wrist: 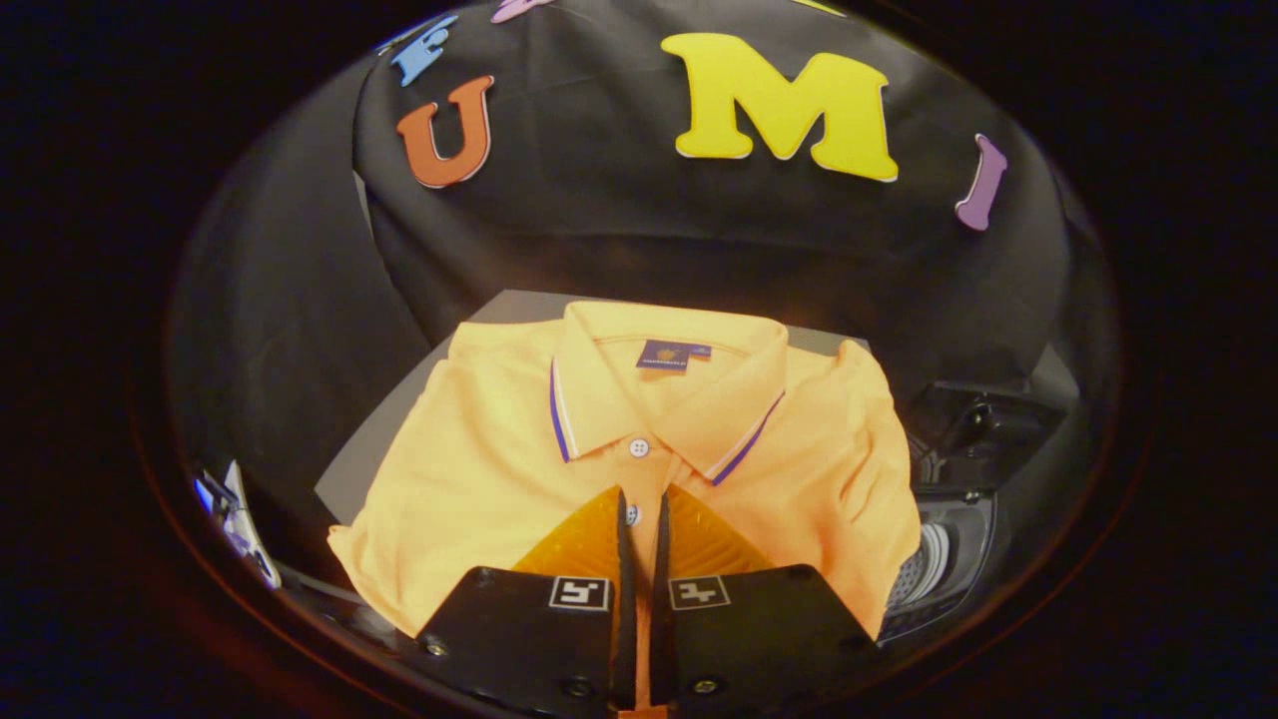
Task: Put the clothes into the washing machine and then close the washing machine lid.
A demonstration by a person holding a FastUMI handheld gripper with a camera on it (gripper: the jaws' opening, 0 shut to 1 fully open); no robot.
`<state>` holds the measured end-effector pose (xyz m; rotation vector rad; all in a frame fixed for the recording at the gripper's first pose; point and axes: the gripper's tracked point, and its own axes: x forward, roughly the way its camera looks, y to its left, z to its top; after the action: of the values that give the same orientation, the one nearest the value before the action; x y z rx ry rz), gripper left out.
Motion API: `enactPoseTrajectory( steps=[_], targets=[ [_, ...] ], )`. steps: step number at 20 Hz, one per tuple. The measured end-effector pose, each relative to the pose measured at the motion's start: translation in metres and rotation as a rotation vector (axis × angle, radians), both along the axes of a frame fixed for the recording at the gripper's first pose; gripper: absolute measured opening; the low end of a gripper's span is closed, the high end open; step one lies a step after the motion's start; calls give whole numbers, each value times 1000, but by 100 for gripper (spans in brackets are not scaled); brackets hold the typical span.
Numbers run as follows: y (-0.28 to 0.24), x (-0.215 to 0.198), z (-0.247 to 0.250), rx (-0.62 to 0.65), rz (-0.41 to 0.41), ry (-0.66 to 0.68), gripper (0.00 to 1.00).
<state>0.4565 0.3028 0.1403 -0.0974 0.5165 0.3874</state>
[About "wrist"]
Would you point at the grey cabinet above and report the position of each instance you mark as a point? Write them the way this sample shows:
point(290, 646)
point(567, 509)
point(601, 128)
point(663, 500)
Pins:
point(344, 479)

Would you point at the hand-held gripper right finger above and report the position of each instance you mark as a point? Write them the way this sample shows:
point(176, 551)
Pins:
point(759, 639)

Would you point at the black backdrop cloth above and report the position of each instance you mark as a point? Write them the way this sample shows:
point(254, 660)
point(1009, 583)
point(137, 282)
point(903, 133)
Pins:
point(599, 230)

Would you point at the grey washing machine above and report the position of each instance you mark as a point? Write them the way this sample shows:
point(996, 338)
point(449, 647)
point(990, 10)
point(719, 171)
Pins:
point(963, 529)

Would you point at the orange polo shirt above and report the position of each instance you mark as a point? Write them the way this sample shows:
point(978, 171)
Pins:
point(479, 469)

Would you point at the white and blue device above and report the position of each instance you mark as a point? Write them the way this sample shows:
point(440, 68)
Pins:
point(240, 519)

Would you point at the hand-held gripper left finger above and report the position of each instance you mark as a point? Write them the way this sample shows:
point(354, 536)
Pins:
point(539, 639)

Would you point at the dark washing machine lid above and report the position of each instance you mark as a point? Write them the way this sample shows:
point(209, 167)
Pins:
point(983, 429)

